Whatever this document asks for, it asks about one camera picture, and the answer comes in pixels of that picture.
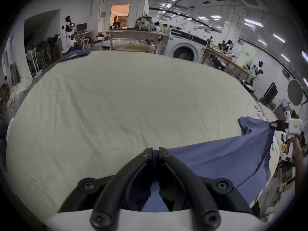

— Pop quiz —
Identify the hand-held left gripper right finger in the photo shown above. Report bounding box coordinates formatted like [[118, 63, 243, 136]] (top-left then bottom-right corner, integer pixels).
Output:
[[158, 147, 256, 230]]

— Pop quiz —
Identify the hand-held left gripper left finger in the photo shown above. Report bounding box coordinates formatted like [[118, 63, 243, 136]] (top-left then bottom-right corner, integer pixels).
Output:
[[58, 147, 153, 230]]

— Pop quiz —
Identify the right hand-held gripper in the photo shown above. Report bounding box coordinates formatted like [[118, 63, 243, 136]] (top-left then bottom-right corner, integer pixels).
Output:
[[269, 111, 304, 163]]

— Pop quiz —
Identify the blue shirt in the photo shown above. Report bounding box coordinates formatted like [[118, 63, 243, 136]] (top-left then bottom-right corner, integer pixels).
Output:
[[141, 116, 276, 213]]

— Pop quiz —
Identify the person's right forearm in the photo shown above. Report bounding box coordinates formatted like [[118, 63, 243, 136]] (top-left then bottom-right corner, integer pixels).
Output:
[[292, 146, 308, 195]]

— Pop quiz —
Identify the person's right hand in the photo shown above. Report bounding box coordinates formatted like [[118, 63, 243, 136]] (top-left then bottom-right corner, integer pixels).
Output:
[[285, 134, 305, 154]]

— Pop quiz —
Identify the round grey reflector disc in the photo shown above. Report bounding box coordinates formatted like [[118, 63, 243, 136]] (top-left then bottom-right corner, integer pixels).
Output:
[[287, 79, 304, 106]]

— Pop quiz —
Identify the small black and white robot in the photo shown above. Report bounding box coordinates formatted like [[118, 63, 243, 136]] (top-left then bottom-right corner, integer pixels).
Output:
[[252, 61, 265, 81]]

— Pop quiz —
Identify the long wooden workbench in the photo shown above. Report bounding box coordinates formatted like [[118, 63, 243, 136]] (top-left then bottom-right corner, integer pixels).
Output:
[[201, 39, 255, 82]]

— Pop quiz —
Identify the bed with beige sheet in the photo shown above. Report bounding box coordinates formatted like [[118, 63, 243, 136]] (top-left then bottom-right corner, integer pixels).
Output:
[[6, 51, 285, 227]]

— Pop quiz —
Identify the white washing machine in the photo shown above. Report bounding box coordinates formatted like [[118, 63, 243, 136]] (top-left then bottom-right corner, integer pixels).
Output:
[[165, 29, 208, 62]]

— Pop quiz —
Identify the round wooden table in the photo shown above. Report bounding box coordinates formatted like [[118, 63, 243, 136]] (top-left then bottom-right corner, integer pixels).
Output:
[[113, 44, 155, 54]]

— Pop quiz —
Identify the dark blue cloth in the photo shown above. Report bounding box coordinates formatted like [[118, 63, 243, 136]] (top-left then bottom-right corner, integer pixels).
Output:
[[57, 49, 91, 63]]

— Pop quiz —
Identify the white standing fan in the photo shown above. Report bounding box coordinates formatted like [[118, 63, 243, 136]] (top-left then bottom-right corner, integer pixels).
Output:
[[26, 50, 40, 74]]

